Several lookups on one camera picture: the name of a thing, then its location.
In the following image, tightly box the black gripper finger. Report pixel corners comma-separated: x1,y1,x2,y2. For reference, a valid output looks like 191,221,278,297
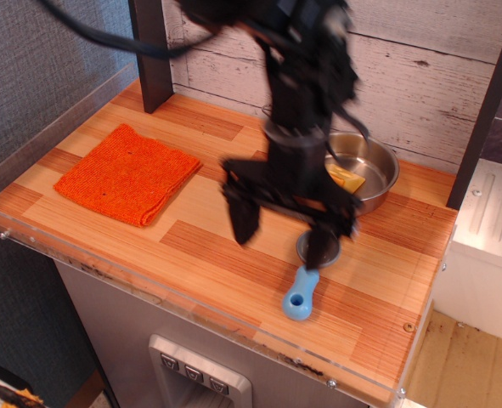
228,196,260,245
304,224,340,270

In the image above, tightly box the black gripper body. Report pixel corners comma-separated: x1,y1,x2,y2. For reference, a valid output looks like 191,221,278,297
222,122,362,238

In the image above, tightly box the blue and grey spoon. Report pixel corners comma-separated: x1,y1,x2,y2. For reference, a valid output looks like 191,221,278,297
280,229,343,321

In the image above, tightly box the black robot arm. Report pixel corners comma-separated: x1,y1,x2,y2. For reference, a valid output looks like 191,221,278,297
180,1,360,269

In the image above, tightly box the orange knitted rag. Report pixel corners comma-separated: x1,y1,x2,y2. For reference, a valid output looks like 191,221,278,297
54,124,201,227

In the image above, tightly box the yellow cheese wedge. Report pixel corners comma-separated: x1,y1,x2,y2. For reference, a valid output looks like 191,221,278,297
325,163,366,194

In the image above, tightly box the white toy appliance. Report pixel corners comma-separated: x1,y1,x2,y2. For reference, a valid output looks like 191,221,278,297
432,160,502,338

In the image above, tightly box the grey toy fridge cabinet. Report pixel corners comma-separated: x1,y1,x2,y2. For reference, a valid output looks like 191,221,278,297
56,262,403,407

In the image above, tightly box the silver dispenser button panel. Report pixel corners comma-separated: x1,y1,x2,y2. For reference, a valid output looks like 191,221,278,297
148,334,253,407

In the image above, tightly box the clear acrylic table guard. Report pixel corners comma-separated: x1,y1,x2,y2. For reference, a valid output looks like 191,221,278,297
0,64,456,387

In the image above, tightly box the steel pan with handle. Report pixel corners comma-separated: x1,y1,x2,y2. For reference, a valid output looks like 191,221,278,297
261,104,401,219

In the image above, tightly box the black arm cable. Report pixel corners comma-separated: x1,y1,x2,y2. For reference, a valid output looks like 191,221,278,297
37,0,373,141

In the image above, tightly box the dark left shelf post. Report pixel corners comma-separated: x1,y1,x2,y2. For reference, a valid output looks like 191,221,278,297
127,0,175,115

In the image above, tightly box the dark shelf post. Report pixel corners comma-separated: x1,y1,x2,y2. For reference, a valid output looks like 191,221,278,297
127,0,175,115
447,49,502,210

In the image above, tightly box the dark right shelf post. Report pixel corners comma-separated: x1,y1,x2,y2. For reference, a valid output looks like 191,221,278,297
447,49,502,210

